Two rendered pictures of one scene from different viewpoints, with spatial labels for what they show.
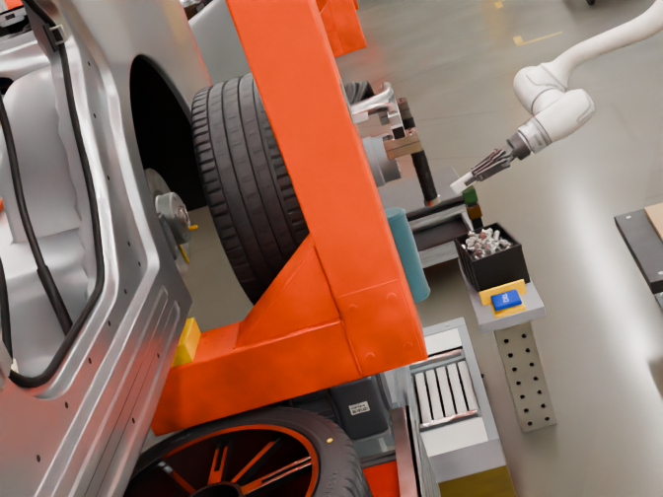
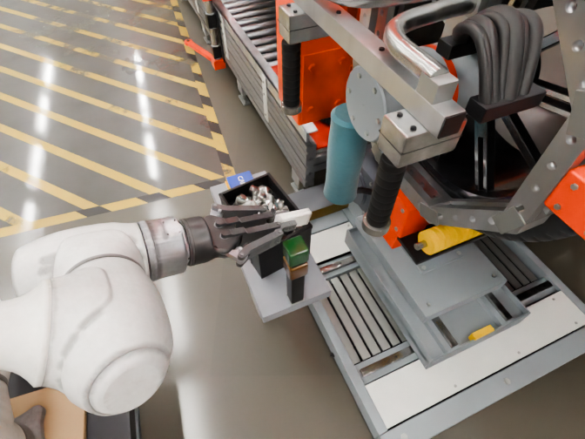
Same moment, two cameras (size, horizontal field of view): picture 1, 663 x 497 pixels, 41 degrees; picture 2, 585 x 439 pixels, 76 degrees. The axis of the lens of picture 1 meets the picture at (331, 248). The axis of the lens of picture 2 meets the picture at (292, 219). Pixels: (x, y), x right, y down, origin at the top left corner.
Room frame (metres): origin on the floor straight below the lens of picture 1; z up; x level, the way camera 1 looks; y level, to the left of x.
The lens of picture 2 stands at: (2.72, -0.63, 1.22)
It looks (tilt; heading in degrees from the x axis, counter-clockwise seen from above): 52 degrees down; 149
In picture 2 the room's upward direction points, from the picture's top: straight up
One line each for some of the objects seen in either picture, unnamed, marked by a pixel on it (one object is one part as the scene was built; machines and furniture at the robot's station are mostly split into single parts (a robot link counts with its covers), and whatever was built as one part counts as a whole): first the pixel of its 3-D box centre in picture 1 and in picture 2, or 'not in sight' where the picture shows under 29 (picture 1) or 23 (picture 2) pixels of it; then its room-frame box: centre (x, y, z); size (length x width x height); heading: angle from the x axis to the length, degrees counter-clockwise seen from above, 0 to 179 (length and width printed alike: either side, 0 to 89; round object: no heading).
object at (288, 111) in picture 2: (424, 176); (291, 75); (2.14, -0.29, 0.83); 0.04 x 0.04 x 0.16
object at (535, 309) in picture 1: (498, 284); (264, 236); (2.20, -0.40, 0.44); 0.43 x 0.17 x 0.03; 173
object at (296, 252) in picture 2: (469, 194); (295, 251); (2.39, -0.43, 0.64); 0.04 x 0.04 x 0.04; 83
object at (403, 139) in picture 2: (393, 110); (420, 131); (2.48, -0.30, 0.93); 0.09 x 0.05 x 0.05; 83
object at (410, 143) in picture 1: (402, 143); (306, 19); (2.15, -0.26, 0.93); 0.09 x 0.05 x 0.05; 83
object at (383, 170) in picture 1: (358, 167); (414, 91); (2.33, -0.15, 0.85); 0.21 x 0.14 x 0.14; 83
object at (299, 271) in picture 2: (474, 210); (295, 265); (2.39, -0.43, 0.59); 0.04 x 0.04 x 0.04; 83
